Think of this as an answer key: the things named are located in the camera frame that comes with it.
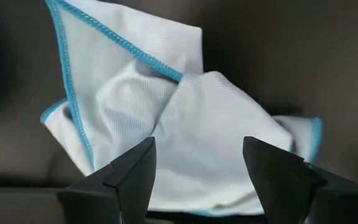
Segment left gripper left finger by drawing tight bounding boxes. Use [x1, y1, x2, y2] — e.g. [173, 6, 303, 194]
[56, 136, 157, 224]

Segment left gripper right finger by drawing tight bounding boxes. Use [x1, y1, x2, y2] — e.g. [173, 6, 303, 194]
[242, 136, 358, 224]

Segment light blue microfiber towel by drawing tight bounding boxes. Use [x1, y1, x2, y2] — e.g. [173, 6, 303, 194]
[40, 0, 323, 217]

